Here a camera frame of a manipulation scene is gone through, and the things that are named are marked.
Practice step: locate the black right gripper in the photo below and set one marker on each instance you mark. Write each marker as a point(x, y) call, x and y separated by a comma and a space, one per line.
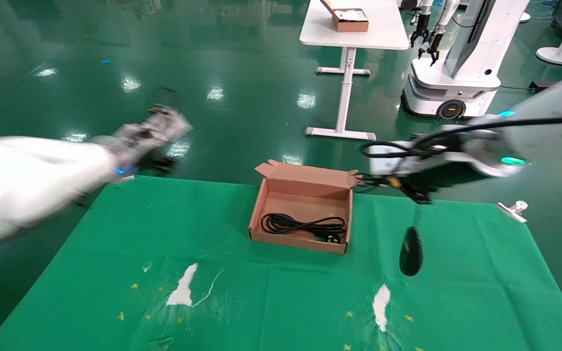
point(422, 183)

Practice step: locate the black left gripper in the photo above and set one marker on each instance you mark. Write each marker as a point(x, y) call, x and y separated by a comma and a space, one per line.
point(156, 163)

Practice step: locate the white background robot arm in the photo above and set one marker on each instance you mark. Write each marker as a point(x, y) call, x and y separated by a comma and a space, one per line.
point(426, 7)
point(448, 11)

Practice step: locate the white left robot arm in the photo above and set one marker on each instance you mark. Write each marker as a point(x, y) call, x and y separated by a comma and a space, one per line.
point(27, 180)

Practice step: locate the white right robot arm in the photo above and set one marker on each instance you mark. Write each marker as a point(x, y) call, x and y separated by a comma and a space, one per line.
point(559, 144)

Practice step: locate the open brown cardboard box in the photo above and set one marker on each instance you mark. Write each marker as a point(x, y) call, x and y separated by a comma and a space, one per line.
point(305, 195)

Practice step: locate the small brown cardboard box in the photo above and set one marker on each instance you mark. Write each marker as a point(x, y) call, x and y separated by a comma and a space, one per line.
point(351, 25)

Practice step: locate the white wheeled robot body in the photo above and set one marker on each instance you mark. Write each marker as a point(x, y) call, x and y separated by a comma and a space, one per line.
point(456, 82)

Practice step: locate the black background robot gripper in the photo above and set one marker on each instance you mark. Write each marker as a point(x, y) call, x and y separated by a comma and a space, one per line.
point(433, 46)
point(421, 29)

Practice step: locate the black power brick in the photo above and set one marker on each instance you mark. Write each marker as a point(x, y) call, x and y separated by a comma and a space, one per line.
point(540, 86)

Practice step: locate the white table with legs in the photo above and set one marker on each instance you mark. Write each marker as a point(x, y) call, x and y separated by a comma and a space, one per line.
point(359, 38)

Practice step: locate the green table cloth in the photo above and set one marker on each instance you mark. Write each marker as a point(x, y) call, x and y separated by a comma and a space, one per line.
point(271, 292)

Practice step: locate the black wheel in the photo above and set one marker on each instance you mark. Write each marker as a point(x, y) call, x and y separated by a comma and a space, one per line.
point(408, 4)

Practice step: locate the white filler material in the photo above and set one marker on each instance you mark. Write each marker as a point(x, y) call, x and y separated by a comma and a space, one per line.
point(351, 14)

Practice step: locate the small white round base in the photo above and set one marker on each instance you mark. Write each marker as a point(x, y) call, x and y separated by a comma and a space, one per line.
point(525, 17)

